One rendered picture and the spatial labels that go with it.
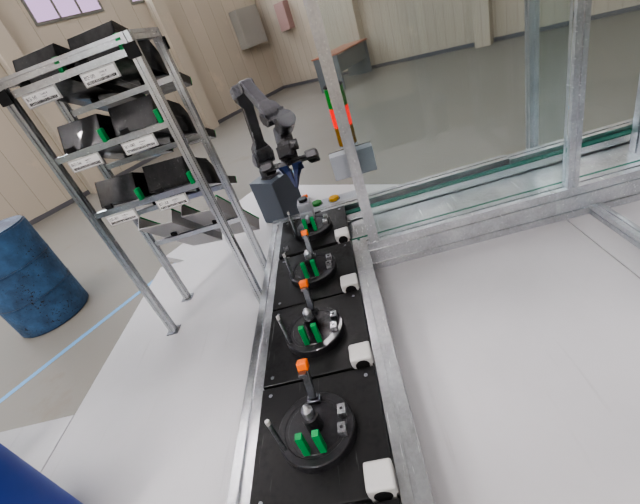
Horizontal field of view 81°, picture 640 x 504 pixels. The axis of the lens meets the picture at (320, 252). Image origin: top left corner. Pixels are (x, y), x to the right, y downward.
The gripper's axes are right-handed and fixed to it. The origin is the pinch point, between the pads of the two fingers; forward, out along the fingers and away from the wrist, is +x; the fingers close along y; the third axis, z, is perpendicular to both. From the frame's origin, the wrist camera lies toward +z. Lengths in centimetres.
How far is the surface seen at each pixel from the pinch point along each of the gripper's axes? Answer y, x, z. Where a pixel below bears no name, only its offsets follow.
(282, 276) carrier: -10.1, 29.7, 5.6
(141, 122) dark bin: -28.9, -14.7, 31.5
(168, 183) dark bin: -30.7, -1.8, 21.4
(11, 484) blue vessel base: -53, 55, 56
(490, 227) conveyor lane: 53, 31, -3
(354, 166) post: 18.8, 6.6, 14.5
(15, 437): -93, 55, 20
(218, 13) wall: -185, -686, -719
